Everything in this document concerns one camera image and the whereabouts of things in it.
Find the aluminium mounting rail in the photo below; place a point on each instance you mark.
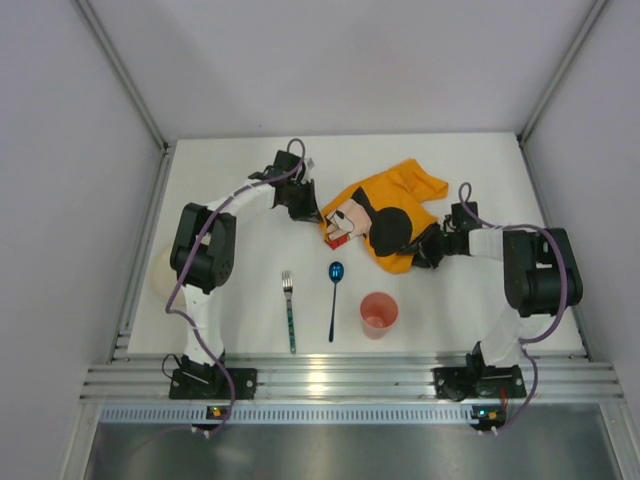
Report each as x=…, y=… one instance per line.
x=338, y=378

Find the orange cartoon mouse cloth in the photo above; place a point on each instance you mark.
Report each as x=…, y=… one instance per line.
x=386, y=212

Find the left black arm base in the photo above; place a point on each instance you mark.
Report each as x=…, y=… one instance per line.
x=209, y=383

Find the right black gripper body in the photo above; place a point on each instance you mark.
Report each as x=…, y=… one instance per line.
x=430, y=248

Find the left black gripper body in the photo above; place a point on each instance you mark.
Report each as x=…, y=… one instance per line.
x=304, y=201

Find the perforated grey cable duct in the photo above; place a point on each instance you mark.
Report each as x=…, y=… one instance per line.
x=304, y=414

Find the pink plastic cup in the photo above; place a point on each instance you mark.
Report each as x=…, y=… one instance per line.
x=378, y=313

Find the blue metallic spoon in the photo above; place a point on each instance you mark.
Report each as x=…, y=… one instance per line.
x=336, y=274

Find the cream round plate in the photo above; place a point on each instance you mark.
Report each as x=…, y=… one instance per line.
x=162, y=276

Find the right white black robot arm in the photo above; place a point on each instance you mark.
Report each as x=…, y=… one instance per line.
x=541, y=278

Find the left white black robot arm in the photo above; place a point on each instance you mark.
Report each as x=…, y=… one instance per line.
x=203, y=253

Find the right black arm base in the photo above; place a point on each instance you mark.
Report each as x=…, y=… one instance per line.
x=460, y=383

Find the fork with teal handle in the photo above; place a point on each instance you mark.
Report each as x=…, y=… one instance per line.
x=287, y=284

